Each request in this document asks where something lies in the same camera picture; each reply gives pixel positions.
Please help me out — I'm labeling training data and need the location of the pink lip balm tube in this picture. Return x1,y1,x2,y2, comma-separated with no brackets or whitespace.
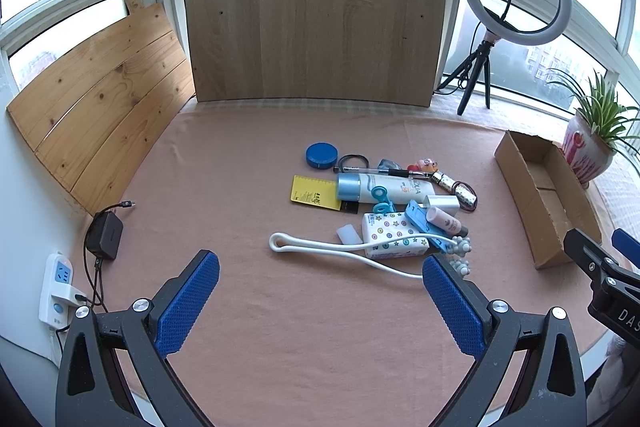
425,206,469,237

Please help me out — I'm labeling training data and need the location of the white charger plug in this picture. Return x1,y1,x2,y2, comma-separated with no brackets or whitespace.
422,194,461,216

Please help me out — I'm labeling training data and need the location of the blue plastic comb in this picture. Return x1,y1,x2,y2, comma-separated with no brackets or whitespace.
405,200,452,254

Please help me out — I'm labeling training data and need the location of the patterned lighter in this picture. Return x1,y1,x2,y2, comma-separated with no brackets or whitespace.
431,171,478,212

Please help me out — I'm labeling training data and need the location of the patterned tissue pack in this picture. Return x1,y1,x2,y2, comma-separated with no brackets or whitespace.
361,212,431,260

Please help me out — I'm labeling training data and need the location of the translucent white cap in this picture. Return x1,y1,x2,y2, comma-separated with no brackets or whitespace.
336,225,362,245

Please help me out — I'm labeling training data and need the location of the orange red toy figure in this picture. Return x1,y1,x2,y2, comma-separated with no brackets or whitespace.
407,158,438,173

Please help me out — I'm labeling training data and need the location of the silver black pen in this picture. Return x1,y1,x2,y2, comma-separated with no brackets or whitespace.
333,166,433,180

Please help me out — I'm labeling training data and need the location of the sunscreen tube blue cap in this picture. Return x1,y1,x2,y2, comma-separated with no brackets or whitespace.
335,172,436,206

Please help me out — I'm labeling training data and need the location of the yellow grey card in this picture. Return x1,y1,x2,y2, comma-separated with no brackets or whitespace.
290,174,341,211

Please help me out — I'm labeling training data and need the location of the blue round tin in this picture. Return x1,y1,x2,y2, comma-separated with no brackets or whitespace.
305,142,338,170

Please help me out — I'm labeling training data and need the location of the cardboard box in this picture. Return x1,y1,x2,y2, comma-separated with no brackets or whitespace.
495,131,602,270

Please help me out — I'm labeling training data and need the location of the red white flower pot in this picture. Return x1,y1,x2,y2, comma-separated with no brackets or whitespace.
561,113,614,187

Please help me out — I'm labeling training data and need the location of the black power adapter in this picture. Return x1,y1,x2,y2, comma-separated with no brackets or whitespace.
85,210,124,261

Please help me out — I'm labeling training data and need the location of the white power strip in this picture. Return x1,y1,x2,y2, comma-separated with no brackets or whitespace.
38,254,86,329

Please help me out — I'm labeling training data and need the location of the spider plant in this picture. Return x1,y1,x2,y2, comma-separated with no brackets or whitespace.
547,68,639,154

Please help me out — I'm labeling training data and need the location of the light pine wooden board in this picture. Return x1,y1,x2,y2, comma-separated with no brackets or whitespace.
8,3,195,215

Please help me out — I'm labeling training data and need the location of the black tripod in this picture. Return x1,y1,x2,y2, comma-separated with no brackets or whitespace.
435,38,495,116

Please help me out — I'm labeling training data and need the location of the dark oak wooden board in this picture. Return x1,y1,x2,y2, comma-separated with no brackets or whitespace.
186,0,445,106

